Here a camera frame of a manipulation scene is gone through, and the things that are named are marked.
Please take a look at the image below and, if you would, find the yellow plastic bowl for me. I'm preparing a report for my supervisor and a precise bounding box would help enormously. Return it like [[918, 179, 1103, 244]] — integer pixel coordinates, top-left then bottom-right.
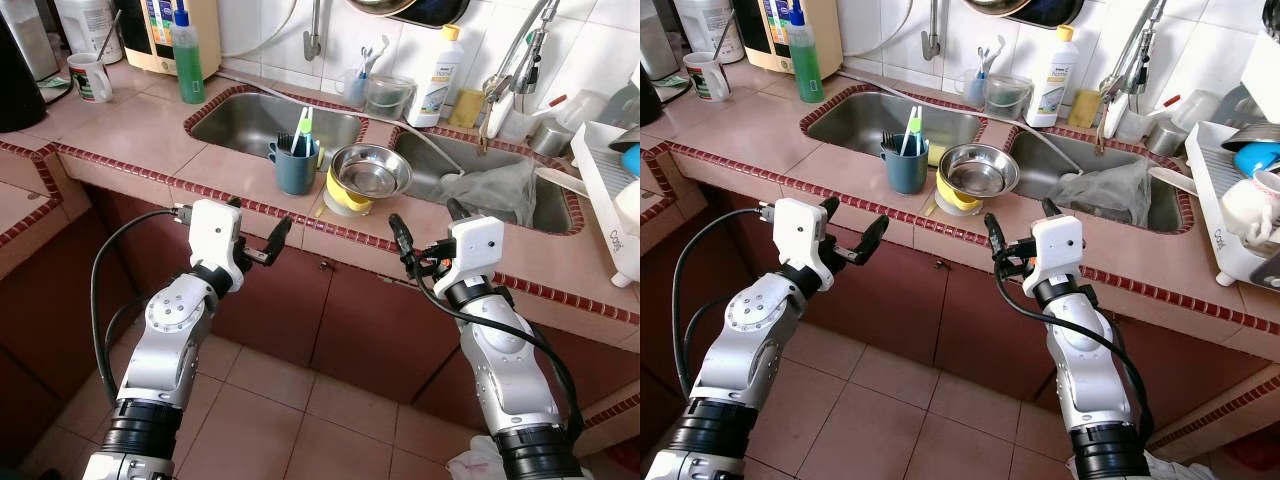
[[325, 165, 376, 216], [935, 170, 986, 213]]

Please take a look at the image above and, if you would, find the clear crumpled plastic bag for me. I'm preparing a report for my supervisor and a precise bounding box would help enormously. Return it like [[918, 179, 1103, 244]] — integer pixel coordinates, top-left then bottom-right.
[[1050, 160, 1151, 226], [437, 160, 541, 226]]

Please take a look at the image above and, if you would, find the stainless steel sink basin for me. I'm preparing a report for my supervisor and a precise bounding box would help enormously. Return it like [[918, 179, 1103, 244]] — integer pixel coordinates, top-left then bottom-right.
[[183, 85, 369, 161], [1005, 125, 1196, 236], [800, 85, 989, 161], [390, 125, 584, 236]]

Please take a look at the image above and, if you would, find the white bottle green cap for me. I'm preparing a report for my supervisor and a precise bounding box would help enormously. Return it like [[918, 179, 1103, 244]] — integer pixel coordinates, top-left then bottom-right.
[[487, 88, 516, 141], [1103, 90, 1129, 139]]

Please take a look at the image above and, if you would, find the mustard yellow sponge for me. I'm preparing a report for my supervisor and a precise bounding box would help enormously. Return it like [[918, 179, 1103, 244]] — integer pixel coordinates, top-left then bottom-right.
[[1066, 88, 1103, 129], [448, 88, 486, 129]]

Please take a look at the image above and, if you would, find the cream plastic spatula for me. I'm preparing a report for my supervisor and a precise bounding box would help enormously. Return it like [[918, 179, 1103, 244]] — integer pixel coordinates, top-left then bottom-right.
[[1148, 165, 1201, 196], [533, 165, 591, 198]]

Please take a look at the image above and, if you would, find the small stainless steel cup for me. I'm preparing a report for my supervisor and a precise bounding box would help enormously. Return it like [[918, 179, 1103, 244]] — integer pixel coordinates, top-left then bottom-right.
[[528, 118, 571, 158], [1145, 120, 1189, 158]]

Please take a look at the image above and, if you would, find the clear plastic bucket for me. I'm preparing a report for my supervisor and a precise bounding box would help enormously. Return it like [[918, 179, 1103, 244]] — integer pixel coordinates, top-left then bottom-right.
[[983, 73, 1034, 121], [363, 73, 416, 121]]

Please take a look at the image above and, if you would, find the white detergent bottle yellow cap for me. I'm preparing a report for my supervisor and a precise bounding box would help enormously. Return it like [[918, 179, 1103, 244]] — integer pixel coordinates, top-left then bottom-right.
[[1025, 24, 1081, 128], [408, 24, 466, 129]]

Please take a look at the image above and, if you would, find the green dish soap bottle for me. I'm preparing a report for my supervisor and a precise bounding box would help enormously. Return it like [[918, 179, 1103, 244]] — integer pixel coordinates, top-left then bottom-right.
[[172, 0, 206, 105], [787, 0, 824, 104]]

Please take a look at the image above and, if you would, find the clear plastic toothbrush cup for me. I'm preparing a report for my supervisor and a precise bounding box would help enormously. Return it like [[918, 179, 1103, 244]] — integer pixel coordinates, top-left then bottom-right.
[[335, 68, 373, 109], [955, 68, 991, 109]]

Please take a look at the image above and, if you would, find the white plastic dish rack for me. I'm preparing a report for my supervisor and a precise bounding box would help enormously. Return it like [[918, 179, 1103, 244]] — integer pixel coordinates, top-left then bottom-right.
[[570, 120, 641, 288], [1185, 120, 1280, 291]]

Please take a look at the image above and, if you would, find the beige water filter appliance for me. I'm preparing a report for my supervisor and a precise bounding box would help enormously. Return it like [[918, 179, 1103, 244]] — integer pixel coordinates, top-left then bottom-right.
[[118, 0, 221, 78], [735, 0, 841, 78]]

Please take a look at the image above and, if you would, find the chrome gooseneck faucet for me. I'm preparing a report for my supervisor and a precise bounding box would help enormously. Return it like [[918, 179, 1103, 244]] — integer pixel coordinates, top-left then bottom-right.
[[478, 0, 563, 153], [1095, 0, 1171, 153]]

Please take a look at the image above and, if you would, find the white mug dark print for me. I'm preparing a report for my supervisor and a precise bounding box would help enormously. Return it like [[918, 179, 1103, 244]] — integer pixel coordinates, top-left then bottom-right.
[[67, 52, 114, 104], [683, 52, 731, 103]]

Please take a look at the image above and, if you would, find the hanging steel wok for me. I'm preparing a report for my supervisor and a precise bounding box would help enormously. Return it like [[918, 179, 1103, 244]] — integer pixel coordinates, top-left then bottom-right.
[[965, 0, 1086, 28], [345, 0, 471, 29]]

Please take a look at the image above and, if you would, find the black kettle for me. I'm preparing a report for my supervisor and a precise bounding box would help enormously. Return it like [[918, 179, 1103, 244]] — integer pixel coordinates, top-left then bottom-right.
[[0, 15, 48, 133], [640, 70, 663, 126]]

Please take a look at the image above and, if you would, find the white plastic canister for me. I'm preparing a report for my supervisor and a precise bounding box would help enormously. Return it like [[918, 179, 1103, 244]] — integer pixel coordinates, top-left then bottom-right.
[[672, 0, 746, 63], [55, 0, 123, 66]]

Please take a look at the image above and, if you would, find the grey metal container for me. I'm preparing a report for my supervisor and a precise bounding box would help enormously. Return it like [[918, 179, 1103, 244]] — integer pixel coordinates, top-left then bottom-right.
[[0, 0, 61, 81], [640, 0, 681, 81]]

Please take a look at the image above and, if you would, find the white cutlery holder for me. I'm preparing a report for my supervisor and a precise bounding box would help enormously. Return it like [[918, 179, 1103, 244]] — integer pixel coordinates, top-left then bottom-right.
[[1240, 30, 1280, 126]]

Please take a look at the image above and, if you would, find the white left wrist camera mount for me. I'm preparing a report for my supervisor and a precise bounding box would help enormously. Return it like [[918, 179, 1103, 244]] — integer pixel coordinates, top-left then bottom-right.
[[188, 199, 244, 276], [775, 198, 836, 276]]

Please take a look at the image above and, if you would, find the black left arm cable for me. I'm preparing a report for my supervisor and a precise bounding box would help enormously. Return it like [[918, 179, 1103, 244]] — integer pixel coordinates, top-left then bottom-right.
[[90, 205, 191, 406], [672, 205, 776, 401]]

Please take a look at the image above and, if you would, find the chrome wall tap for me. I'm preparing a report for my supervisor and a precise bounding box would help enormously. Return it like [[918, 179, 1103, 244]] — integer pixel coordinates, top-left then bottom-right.
[[303, 0, 326, 61], [922, 0, 946, 61]]

